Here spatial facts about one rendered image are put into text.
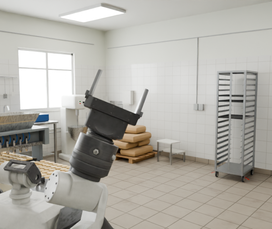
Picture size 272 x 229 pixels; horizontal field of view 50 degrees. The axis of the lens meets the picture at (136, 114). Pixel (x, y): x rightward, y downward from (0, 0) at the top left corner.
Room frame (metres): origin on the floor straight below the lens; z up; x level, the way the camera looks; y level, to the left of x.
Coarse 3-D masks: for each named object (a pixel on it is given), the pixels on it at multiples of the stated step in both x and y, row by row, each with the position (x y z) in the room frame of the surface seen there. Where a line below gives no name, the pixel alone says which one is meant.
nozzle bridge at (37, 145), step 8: (32, 128) 2.66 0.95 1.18; (40, 128) 2.67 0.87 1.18; (48, 128) 2.74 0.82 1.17; (0, 136) 2.44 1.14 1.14; (8, 136) 2.50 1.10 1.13; (24, 136) 2.62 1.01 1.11; (32, 136) 2.69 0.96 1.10; (40, 136) 2.74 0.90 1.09; (48, 136) 2.74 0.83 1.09; (16, 144) 2.56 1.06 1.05; (24, 144) 2.57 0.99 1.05; (32, 144) 2.63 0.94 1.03; (40, 144) 2.79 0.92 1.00; (32, 152) 2.84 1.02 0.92; (40, 152) 2.79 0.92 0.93
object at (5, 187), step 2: (0, 184) 2.28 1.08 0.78; (2, 184) 2.27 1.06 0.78; (4, 184) 2.25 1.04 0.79; (6, 184) 2.23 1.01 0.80; (0, 186) 2.28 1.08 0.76; (2, 186) 2.27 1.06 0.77; (4, 186) 2.25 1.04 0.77; (6, 186) 2.23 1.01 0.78; (8, 186) 2.22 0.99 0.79; (10, 186) 2.20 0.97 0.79; (0, 188) 2.28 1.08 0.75; (2, 188) 2.27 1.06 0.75; (4, 188) 2.25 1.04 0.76; (6, 188) 2.23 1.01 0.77; (8, 188) 2.22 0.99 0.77; (10, 188) 2.20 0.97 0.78; (4, 190) 2.25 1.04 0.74; (6, 190) 2.23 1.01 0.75; (8, 190) 2.22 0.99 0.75
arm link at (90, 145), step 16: (96, 112) 0.61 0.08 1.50; (112, 112) 0.61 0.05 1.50; (128, 112) 0.61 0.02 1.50; (96, 128) 0.60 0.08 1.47; (112, 128) 0.61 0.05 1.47; (80, 144) 0.59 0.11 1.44; (96, 144) 0.58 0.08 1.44; (112, 144) 0.61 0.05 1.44; (96, 160) 0.58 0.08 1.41; (112, 160) 0.61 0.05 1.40
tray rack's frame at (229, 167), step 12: (228, 72) 4.80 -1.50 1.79; (240, 72) 5.29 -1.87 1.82; (252, 72) 4.89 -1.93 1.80; (216, 108) 4.92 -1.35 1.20; (216, 120) 4.92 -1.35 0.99; (216, 132) 4.91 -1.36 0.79; (216, 144) 4.91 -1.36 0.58; (228, 144) 4.79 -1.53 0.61; (216, 156) 4.91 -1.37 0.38; (228, 156) 4.78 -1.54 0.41; (216, 168) 4.91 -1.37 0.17; (228, 168) 4.78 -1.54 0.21; (252, 168) 5.05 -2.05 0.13
